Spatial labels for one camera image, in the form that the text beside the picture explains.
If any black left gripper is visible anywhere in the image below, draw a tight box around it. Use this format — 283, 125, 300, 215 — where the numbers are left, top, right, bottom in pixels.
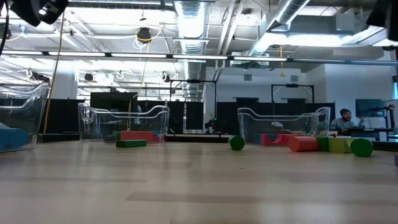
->
11, 0, 69, 27

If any blue wooden cylinder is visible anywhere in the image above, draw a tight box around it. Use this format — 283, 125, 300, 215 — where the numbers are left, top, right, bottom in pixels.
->
0, 128, 29, 150

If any red wooden plank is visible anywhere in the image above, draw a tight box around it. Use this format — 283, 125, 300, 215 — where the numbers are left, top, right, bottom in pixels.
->
120, 130, 155, 143

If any green wooden cylinder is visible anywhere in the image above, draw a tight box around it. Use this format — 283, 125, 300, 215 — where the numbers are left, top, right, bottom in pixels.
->
229, 134, 246, 151
349, 138, 374, 157

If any clear plastic bin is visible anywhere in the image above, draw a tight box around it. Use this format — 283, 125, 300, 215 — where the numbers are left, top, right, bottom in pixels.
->
0, 82, 51, 153
237, 106, 331, 144
77, 102, 171, 143

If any black display panel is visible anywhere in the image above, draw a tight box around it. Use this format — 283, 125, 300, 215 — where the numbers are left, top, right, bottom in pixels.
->
90, 91, 139, 111

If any small background robot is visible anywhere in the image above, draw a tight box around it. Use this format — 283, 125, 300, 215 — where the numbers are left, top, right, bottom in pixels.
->
204, 117, 219, 134

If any long ceiling light bar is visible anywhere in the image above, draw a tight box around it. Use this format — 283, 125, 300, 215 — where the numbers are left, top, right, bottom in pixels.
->
0, 49, 398, 67

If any salmon wooden cylinder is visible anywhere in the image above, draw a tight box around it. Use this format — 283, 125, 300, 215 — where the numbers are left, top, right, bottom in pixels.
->
287, 136, 320, 152

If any person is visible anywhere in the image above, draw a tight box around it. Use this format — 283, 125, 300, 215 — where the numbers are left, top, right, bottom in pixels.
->
329, 108, 366, 132

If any light green wooden block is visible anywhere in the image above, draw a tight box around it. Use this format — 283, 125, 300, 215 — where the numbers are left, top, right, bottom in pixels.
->
328, 137, 354, 153

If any background desk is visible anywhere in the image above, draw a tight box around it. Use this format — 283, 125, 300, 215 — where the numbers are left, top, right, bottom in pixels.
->
345, 126, 394, 141

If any black monitor stand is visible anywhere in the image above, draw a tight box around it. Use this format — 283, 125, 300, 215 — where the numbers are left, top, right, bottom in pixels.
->
385, 104, 396, 129

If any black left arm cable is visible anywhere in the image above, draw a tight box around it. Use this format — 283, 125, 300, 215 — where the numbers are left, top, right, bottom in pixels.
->
0, 0, 10, 57

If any black ceiling cable reel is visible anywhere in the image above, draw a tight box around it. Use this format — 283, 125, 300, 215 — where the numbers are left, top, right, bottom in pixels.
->
136, 27, 152, 44

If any round silver air duct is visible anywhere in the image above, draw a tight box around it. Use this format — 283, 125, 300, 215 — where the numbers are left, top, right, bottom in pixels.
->
173, 0, 208, 56

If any black gantry frame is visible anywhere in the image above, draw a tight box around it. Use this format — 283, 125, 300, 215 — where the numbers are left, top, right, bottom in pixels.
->
271, 83, 315, 104
169, 79, 218, 133

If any black partition wall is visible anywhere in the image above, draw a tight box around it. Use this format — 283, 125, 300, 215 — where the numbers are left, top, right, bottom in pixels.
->
216, 96, 336, 138
136, 100, 205, 134

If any yellow hanging cord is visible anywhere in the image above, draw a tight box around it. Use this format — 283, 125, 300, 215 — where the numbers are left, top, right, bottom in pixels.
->
279, 45, 285, 77

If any slanted silver air duct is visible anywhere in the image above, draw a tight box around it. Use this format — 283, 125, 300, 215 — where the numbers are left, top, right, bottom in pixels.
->
248, 0, 312, 57

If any dark wall screen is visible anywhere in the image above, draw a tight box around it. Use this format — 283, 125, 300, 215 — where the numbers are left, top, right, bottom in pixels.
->
355, 98, 386, 118

